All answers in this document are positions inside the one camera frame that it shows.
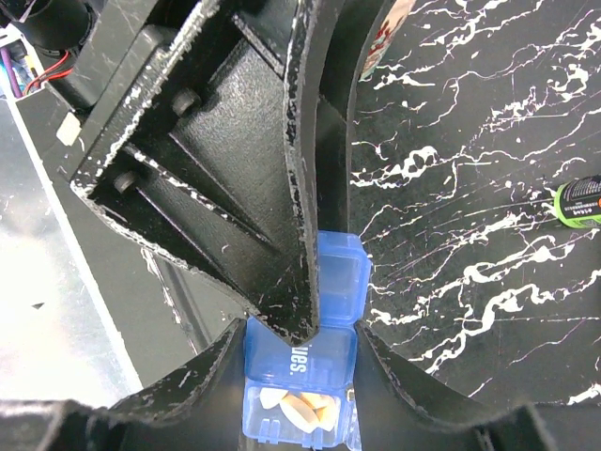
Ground cream floral mug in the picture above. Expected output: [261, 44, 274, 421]
[360, 0, 415, 80]

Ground blue pill organizer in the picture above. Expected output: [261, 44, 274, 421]
[242, 231, 371, 450]

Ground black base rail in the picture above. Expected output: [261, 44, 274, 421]
[14, 1, 195, 391]

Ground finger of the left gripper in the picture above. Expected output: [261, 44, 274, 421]
[318, 1, 393, 232]
[69, 1, 319, 346]

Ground black marble mat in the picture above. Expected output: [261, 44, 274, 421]
[350, 1, 600, 407]

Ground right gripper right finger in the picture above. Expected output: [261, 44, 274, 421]
[353, 321, 600, 450]

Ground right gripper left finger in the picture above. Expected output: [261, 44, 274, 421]
[1, 319, 246, 450]

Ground green pill bottle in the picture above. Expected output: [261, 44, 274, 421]
[553, 175, 601, 229]

